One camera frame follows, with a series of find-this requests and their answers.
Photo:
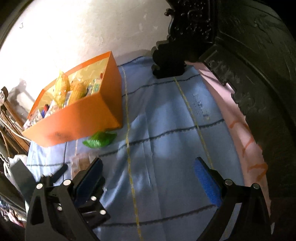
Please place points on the carved wooden chair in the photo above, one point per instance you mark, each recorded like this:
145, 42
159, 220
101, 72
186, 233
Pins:
4, 109

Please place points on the blue checked tablecloth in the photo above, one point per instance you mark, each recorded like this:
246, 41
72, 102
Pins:
161, 129

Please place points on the pile of snack packets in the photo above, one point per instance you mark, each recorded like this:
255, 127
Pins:
61, 88

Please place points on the clear brown snack packet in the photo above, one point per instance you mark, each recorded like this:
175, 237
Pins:
79, 163

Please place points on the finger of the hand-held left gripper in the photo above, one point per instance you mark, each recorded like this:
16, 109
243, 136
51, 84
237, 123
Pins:
60, 172
94, 204

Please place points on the wall hook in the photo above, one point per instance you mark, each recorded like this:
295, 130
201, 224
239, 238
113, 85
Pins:
21, 26

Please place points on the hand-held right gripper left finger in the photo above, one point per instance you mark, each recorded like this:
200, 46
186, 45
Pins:
89, 183

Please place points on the orange cardboard box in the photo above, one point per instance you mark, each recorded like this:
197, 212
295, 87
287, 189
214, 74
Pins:
81, 120

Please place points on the bright green snack bag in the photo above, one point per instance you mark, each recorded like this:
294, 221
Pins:
99, 139

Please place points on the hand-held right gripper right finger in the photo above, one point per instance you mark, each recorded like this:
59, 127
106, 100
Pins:
207, 183

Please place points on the dark carved wooden furniture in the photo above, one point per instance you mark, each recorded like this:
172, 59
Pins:
254, 58

